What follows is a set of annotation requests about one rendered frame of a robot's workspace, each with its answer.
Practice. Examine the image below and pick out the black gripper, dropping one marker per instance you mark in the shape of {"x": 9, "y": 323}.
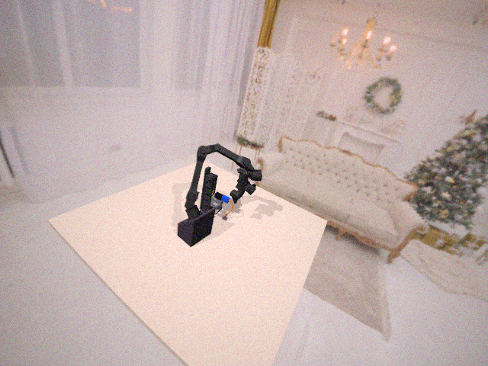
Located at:
{"x": 238, "y": 194}

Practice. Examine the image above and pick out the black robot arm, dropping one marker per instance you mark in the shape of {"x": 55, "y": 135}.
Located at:
{"x": 245, "y": 173}

